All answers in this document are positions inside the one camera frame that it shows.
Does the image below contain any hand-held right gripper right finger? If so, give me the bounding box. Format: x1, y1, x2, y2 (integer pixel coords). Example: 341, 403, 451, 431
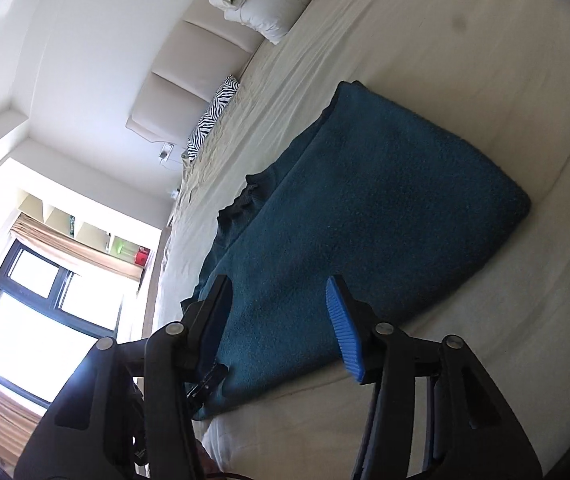
325, 275, 544, 480

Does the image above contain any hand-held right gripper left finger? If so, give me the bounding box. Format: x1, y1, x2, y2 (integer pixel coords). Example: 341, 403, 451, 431
15, 274, 234, 480

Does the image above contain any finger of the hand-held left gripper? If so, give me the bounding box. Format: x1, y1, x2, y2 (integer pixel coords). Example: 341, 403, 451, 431
186, 363, 230, 403

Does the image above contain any dark teal knit sweater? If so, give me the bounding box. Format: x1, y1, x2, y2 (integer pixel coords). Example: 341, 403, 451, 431
180, 80, 534, 422

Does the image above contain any black framed window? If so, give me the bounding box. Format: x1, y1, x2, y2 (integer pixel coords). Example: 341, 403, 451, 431
0, 240, 126, 409

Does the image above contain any zebra print pillow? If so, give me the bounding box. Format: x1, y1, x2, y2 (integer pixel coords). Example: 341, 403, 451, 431
186, 75, 242, 162

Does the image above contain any beige padded headboard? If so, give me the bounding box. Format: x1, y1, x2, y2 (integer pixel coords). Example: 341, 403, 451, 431
126, 0, 268, 145

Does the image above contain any bed with beige sheet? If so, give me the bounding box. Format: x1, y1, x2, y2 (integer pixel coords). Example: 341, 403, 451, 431
156, 0, 570, 480

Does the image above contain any white wall shelf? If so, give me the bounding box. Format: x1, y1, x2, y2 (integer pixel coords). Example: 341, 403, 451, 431
16, 189, 154, 268

